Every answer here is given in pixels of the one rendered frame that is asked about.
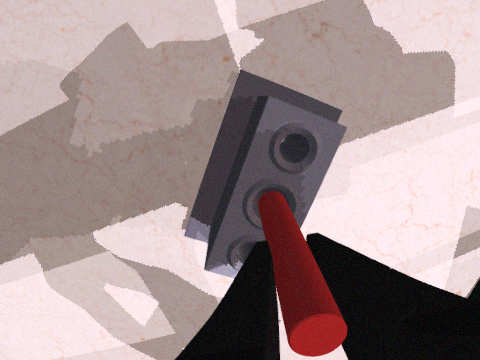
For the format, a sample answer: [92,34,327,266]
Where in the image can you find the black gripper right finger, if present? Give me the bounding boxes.
[307,233,480,360]

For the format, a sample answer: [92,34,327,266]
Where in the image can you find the red peg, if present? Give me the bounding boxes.
[257,191,348,357]

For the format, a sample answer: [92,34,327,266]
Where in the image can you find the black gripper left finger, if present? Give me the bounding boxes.
[176,240,280,360]

